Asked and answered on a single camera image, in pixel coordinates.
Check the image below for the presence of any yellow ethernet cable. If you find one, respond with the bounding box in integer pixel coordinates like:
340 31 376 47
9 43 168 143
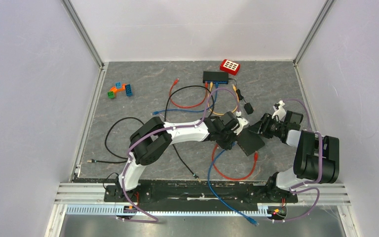
207 82 240 117

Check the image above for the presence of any long blue ethernet cable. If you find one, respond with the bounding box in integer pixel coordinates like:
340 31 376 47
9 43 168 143
152 83 220 116

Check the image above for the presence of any colourful toy block chain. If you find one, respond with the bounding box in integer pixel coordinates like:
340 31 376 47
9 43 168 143
108 81 134 99

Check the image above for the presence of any red ethernet cable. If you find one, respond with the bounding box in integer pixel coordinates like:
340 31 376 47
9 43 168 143
168 78 209 109
211 144 260 182

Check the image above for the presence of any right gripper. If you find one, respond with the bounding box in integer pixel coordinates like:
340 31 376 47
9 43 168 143
247 114 285 140

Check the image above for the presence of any black network switch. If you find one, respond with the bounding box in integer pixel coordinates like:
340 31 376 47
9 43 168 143
202 71 229 84

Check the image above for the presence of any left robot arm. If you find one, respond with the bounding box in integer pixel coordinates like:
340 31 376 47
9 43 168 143
115 112 249 201

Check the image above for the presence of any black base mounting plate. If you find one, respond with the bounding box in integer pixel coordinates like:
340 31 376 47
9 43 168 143
104 180 298 212

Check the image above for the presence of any red keypad box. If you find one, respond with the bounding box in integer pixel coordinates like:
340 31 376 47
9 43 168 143
219 59 240 76

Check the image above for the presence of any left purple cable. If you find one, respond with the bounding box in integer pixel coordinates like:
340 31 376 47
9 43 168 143
121 87 242 224

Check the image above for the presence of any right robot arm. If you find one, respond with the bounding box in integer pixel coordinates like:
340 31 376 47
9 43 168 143
248 111 340 201

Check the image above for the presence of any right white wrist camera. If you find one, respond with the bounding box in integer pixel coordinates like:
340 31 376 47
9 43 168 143
272 100 286 120

